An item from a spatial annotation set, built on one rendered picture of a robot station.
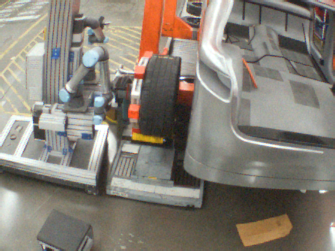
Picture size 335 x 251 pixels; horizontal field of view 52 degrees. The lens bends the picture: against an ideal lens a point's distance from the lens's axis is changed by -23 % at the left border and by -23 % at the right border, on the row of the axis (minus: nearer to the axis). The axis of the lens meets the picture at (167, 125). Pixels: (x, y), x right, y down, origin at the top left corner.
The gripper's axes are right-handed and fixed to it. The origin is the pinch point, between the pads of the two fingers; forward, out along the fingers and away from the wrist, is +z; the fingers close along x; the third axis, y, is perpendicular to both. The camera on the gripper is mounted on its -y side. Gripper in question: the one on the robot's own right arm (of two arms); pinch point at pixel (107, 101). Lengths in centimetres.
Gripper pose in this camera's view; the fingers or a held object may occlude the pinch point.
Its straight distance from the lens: 339.3
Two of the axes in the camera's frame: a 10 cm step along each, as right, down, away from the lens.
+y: 0.9, -8.5, -5.2
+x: -9.9, -1.3, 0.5
